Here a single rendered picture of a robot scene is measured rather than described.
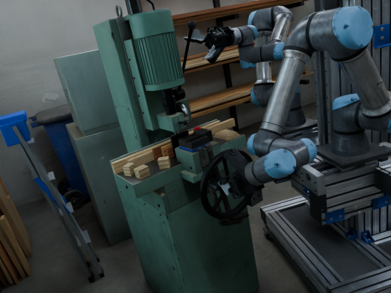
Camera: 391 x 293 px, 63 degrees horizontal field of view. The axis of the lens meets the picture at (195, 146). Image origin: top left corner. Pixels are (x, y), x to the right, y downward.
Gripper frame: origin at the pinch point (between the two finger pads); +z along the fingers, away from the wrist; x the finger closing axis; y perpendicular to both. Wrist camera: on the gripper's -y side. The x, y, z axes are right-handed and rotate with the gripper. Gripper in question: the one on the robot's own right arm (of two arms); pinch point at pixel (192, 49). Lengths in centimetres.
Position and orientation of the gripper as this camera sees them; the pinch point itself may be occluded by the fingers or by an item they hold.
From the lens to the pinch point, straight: 142.5
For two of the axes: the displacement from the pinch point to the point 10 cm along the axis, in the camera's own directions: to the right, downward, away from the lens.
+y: 2.2, -6.1, -7.6
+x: 5.6, 7.1, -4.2
